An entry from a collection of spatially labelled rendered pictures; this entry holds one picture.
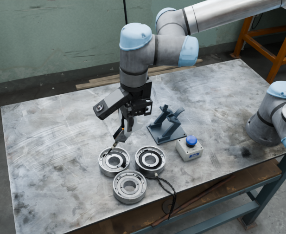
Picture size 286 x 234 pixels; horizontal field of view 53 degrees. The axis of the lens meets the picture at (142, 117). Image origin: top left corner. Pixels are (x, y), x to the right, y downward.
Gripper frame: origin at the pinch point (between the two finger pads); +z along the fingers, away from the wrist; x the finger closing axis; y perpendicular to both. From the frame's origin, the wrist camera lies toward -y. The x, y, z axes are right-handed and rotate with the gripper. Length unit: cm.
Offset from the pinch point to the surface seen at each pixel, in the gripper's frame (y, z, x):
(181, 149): 19.5, 9.7, -6.7
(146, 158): 6.8, 11.3, -4.5
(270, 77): 185, 84, 88
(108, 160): -5.8, 10.6, -1.3
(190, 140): 22.1, 5.7, -6.8
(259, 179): 60, 38, -16
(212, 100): 49, 13, 15
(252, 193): 75, 69, -9
